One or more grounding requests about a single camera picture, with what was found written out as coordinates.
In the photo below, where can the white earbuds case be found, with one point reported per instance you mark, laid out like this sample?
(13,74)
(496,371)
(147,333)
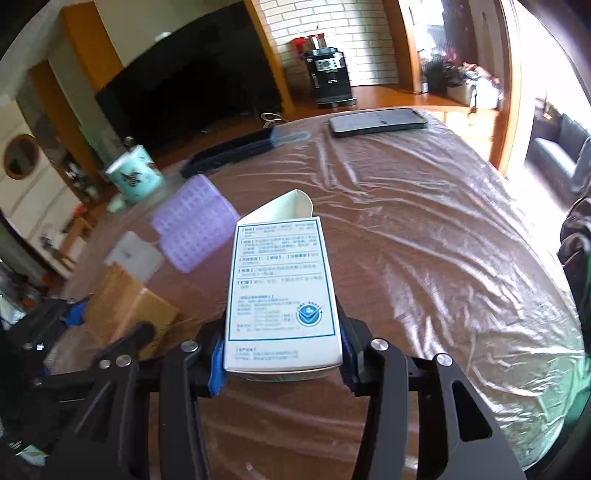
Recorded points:
(116,204)

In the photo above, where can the red container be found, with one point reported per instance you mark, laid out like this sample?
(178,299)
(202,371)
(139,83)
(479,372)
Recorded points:
(300,44)

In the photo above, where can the white medicine box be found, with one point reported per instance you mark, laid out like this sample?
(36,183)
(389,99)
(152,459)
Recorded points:
(281,286)

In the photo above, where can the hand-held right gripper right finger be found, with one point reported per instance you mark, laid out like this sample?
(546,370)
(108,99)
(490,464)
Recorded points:
(353,364)

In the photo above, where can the black cased smartphone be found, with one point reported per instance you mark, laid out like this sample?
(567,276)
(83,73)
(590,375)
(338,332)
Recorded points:
(378,122)

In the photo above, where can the grey sofa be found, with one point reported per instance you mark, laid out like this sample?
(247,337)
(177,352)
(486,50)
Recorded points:
(554,152)

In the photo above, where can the black coffee machine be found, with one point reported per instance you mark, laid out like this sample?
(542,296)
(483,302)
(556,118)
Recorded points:
(330,78)

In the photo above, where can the dark cloth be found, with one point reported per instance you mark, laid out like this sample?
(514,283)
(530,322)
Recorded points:
(577,249)

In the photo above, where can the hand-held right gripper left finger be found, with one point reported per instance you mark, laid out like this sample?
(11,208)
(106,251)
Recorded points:
(216,364)

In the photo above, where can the brown cardboard box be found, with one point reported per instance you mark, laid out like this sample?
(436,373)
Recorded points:
(124,304)

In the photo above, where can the white flat box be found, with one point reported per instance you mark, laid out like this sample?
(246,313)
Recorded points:
(134,256)

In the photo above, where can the purple hair roller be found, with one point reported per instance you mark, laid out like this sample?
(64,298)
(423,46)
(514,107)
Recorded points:
(198,203)
(198,251)

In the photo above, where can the pile of bags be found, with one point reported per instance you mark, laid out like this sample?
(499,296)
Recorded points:
(466,83)

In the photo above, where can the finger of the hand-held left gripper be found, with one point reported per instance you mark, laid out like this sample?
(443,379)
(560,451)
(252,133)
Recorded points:
(138,334)

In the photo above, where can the teal butterfly mug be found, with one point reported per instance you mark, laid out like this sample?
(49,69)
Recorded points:
(136,177)

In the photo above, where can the clear plastic table cover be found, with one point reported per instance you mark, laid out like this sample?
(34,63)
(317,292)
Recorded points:
(438,240)

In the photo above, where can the black flat television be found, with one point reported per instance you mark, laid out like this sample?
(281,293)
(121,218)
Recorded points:
(194,87)

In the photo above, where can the round wooden wall mirror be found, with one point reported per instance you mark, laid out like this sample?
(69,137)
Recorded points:
(21,157)

